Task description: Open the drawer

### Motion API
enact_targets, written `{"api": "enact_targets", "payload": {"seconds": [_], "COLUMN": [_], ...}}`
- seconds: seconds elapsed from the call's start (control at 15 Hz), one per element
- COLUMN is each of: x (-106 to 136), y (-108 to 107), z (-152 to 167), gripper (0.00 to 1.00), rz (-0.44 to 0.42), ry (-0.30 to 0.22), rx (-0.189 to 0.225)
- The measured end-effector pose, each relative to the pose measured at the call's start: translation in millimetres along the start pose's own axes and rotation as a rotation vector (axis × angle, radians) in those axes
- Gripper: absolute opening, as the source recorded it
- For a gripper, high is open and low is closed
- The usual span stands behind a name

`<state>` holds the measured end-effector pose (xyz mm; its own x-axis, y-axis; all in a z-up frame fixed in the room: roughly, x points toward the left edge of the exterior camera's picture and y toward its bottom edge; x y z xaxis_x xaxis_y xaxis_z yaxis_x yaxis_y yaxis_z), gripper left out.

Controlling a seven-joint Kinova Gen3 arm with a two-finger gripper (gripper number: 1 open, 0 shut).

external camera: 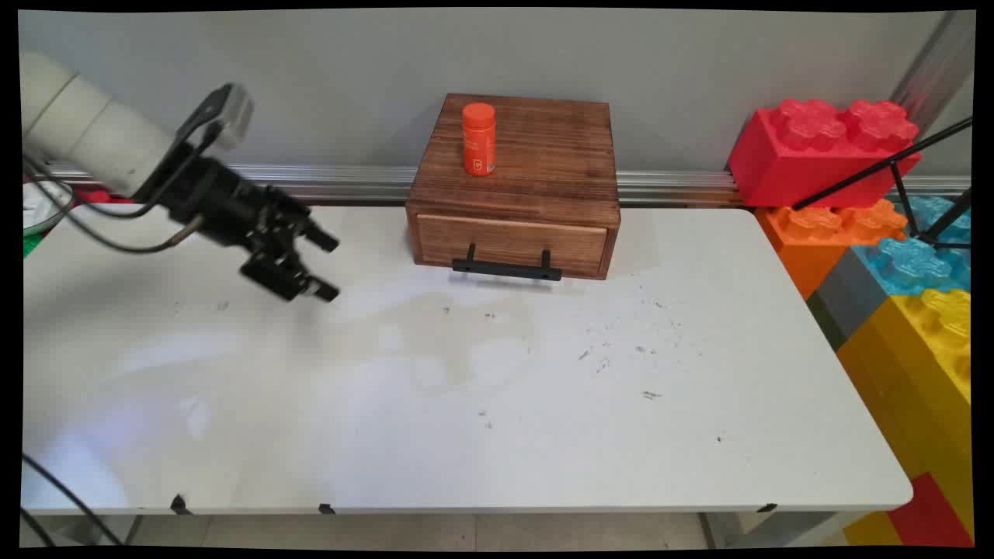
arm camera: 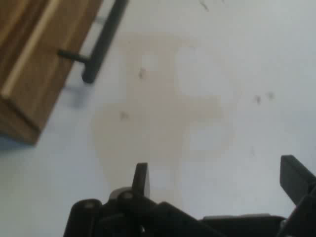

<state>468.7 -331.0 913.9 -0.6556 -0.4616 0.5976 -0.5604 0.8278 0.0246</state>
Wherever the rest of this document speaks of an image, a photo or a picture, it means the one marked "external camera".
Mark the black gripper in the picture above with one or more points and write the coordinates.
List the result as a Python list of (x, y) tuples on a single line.
[(210, 198)]

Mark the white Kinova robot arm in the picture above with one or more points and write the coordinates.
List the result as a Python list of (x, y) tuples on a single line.
[(81, 124)]

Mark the orange pill bottle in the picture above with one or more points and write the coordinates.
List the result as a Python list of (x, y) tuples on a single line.
[(479, 140)]

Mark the wooden drawer box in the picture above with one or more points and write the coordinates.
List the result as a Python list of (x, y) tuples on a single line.
[(514, 190)]

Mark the orange giant toy brick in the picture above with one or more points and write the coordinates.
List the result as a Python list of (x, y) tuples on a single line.
[(831, 233)]

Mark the red giant toy brick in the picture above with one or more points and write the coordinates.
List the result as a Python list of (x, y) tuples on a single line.
[(823, 155)]

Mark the grey giant toy brick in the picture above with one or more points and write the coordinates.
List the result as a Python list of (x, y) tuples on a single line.
[(842, 299)]

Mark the black tripod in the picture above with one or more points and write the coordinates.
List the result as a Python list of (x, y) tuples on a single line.
[(916, 182)]

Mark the blue giant toy brick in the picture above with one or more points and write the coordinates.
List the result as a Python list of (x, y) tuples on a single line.
[(920, 252)]

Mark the yellow giant toy brick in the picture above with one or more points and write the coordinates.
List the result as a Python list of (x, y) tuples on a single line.
[(924, 365)]

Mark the aluminium wall rail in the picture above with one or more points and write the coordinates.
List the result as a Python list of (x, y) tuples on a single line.
[(373, 185)]

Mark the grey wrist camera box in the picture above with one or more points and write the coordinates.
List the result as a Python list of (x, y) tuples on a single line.
[(221, 115)]

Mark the aluminium vertical post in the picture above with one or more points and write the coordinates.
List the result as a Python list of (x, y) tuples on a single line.
[(932, 66)]

